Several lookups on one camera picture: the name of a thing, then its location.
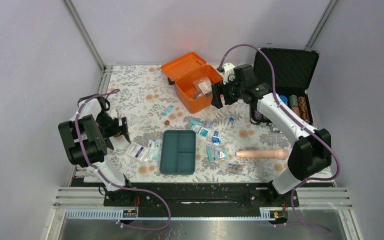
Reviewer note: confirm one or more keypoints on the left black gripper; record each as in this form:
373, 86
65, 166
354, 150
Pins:
118, 130

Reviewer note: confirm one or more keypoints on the gauze pads clear bag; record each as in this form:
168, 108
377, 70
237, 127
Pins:
198, 93

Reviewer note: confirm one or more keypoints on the black foam-lined case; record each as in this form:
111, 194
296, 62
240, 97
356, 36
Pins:
294, 70

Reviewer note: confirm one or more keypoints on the slotted cable duct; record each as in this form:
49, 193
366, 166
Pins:
183, 212

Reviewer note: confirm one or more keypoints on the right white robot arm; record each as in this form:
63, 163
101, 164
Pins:
310, 147

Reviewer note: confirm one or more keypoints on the white teal dressing packet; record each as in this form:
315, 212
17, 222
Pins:
154, 149

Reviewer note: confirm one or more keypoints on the teal bandage sachet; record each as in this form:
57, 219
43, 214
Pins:
196, 122

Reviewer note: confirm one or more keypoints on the small teal sachet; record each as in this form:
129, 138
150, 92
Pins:
167, 110

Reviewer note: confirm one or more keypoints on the white blue medicine box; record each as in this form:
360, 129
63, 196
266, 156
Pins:
137, 152

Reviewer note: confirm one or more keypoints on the gloves packet clear bag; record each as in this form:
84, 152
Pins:
203, 85

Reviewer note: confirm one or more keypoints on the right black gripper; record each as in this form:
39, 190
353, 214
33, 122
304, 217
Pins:
218, 89

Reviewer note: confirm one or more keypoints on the striped plaster strip packet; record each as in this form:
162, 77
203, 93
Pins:
239, 169

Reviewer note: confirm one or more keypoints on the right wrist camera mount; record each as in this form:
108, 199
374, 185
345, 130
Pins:
229, 74

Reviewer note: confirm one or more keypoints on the floral tablecloth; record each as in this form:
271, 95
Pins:
144, 94

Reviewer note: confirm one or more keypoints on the medical gauze packet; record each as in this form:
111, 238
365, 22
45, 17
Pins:
200, 130

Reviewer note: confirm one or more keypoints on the teal plaster packet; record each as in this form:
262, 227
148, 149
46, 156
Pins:
210, 153

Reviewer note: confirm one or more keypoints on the teal divided tray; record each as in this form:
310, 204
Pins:
178, 152

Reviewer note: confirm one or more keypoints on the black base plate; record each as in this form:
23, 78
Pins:
211, 195

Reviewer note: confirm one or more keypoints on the clear tape roll packet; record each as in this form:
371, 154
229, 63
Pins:
210, 124

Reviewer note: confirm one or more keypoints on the blue white wipe packet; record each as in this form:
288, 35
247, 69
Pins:
216, 138

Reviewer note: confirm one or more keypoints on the orange plastic medicine box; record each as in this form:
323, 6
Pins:
183, 71

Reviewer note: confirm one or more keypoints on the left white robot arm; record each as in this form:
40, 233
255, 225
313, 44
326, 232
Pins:
86, 139

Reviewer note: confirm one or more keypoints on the clear bag with small items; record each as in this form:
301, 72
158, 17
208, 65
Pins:
220, 153

